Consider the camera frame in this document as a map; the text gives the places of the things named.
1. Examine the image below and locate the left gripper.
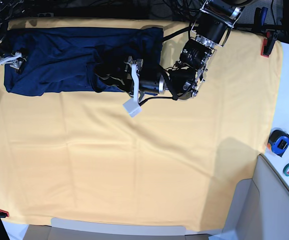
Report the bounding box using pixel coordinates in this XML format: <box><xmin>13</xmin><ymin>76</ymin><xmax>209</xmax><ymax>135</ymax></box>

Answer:
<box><xmin>93</xmin><ymin>56</ymin><xmax>144</xmax><ymax>97</ymax></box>

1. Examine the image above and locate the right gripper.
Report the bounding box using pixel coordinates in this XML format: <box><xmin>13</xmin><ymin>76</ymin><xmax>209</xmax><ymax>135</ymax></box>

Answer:
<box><xmin>8</xmin><ymin>51</ymin><xmax>27</xmax><ymax>75</ymax></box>

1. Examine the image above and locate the blue long-sleeve shirt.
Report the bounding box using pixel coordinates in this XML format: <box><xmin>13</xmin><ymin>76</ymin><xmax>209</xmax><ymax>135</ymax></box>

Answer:
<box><xmin>4</xmin><ymin>27</ymin><xmax>164</xmax><ymax>97</ymax></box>

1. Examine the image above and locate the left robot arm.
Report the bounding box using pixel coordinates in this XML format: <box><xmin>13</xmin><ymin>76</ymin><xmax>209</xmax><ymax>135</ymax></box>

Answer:
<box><xmin>94</xmin><ymin>0</ymin><xmax>252</xmax><ymax>106</ymax></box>

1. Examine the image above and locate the yellow table cloth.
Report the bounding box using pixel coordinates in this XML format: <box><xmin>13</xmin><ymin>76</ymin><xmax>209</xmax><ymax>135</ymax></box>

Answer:
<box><xmin>0</xmin><ymin>30</ymin><xmax>284</xmax><ymax>232</ymax></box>

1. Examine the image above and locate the red clamp top right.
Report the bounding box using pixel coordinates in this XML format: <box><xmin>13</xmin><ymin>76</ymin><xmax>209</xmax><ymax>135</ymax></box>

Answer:
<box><xmin>261</xmin><ymin>31</ymin><xmax>278</xmax><ymax>58</ymax></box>

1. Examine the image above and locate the white cardboard box bottom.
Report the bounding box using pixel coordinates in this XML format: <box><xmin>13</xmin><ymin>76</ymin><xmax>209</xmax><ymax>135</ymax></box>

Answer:
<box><xmin>23</xmin><ymin>218</ymin><xmax>211</xmax><ymax>240</ymax></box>

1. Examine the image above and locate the white cardboard box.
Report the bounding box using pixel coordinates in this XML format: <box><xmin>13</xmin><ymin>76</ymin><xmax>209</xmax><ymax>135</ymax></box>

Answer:
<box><xmin>210</xmin><ymin>154</ymin><xmax>289</xmax><ymax>240</ymax></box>
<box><xmin>23</xmin><ymin>218</ymin><xmax>211</xmax><ymax>240</ymax></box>

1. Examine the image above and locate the blue tape measure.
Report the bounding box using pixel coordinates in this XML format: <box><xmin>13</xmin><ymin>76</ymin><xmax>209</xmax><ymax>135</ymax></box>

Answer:
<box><xmin>267</xmin><ymin>128</ymin><xmax>289</xmax><ymax>157</ymax></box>

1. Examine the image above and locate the white cardboard box right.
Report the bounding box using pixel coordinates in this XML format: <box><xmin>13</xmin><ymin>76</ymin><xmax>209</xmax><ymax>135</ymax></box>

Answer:
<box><xmin>210</xmin><ymin>154</ymin><xmax>289</xmax><ymax>240</ymax></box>

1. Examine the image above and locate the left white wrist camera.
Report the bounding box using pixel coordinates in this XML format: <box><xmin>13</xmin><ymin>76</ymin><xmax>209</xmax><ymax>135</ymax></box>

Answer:
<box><xmin>123</xmin><ymin>99</ymin><xmax>142</xmax><ymax>118</ymax></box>

